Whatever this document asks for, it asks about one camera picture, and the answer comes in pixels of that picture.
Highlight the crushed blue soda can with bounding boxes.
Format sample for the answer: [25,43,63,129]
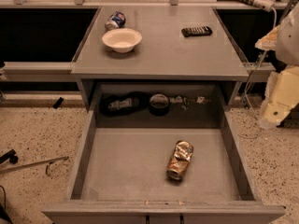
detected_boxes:
[105,11,126,31]

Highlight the grey cabinet with counter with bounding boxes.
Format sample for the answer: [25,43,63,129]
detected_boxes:
[72,5,248,131]

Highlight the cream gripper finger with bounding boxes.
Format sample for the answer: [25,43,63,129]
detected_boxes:
[255,25,279,51]
[259,66,299,129]

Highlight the metal rod on floor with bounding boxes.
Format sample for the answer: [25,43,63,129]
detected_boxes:
[0,156,69,175]

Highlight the open grey top drawer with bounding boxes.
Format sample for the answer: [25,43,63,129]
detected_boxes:
[42,112,285,224]

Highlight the white bowl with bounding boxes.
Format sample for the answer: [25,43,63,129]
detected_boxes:
[102,28,142,53]

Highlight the white cable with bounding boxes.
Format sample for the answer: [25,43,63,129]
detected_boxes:
[236,7,278,140]

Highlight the black cable bundle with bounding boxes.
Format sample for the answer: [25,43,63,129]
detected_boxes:
[99,91,150,118]

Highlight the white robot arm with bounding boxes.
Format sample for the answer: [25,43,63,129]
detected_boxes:
[255,4,299,129]

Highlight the crumpled paper scraps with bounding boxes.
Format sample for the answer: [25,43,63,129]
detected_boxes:
[169,95,211,110]

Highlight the black remote control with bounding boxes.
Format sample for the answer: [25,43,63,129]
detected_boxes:
[181,26,212,37]

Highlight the crushed orange soda can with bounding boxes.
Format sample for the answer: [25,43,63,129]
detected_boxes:
[166,140,194,181]

